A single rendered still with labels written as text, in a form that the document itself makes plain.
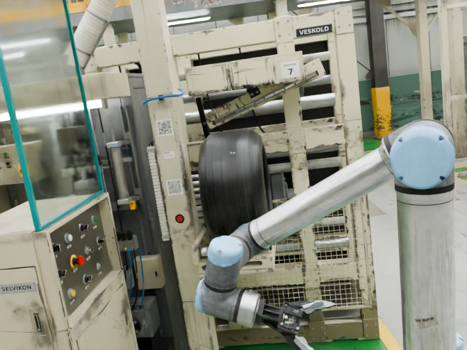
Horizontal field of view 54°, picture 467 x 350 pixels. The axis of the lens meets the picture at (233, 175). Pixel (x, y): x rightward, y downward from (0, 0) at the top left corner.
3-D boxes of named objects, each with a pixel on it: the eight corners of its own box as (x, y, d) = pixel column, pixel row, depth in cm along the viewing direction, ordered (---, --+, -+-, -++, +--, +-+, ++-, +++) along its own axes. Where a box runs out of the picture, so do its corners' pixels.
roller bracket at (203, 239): (193, 267, 216) (190, 247, 214) (208, 238, 255) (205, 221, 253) (200, 266, 216) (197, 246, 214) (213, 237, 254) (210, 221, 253)
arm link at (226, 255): (222, 228, 128) (216, 267, 132) (202, 244, 118) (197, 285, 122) (253, 239, 124) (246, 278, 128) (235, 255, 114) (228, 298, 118)
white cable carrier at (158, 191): (162, 241, 229) (146, 146, 220) (165, 237, 234) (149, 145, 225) (171, 239, 228) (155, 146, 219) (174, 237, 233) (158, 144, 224)
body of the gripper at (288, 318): (299, 335, 115) (253, 322, 118) (297, 339, 123) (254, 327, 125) (306, 305, 119) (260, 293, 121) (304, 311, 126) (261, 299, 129)
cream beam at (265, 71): (187, 96, 237) (183, 68, 235) (197, 95, 262) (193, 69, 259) (306, 80, 229) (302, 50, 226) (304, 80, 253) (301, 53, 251)
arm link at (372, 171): (437, 103, 108) (230, 226, 141) (435, 109, 97) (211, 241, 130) (464, 144, 108) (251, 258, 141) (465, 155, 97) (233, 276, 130)
